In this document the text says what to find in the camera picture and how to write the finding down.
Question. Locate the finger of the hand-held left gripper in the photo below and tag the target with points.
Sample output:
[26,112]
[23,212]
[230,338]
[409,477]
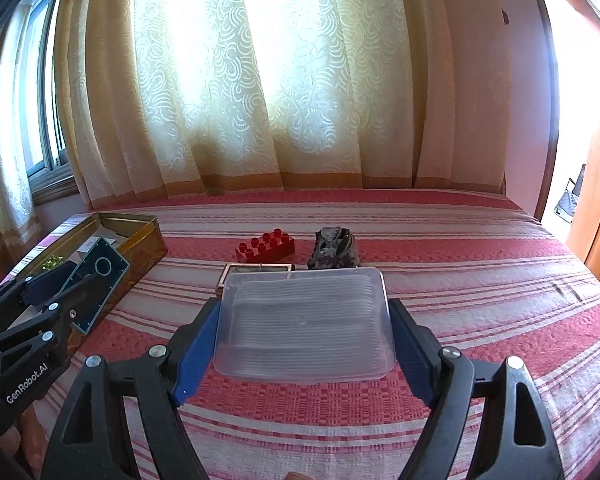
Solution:
[75,295]
[47,285]

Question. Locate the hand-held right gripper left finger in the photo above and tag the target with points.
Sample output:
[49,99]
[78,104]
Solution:
[200,355]

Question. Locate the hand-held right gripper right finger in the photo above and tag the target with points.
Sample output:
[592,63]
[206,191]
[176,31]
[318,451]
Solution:
[407,355]

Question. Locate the teal building block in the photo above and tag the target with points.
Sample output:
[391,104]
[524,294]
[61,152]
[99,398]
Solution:
[105,270]

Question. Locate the long white cardboard box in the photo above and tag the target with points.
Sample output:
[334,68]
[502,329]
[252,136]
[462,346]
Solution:
[91,245]

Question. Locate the gold rectangular tin box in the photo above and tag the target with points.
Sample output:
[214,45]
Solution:
[142,250]

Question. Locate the brown picture frame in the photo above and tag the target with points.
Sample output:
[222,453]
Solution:
[257,266]

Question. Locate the red building block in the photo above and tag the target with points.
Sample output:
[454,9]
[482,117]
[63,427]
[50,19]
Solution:
[265,249]

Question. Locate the grey camouflage toy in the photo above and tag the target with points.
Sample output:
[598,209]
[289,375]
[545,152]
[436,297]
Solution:
[332,250]

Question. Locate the red striped tablecloth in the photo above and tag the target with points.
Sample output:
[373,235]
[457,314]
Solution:
[455,285]

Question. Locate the cream side curtain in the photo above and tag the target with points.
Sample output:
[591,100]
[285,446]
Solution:
[10,185]

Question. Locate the cream patterned curtain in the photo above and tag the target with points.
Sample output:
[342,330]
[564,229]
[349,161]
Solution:
[280,85]

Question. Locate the window frame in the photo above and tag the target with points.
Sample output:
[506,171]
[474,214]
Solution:
[50,160]

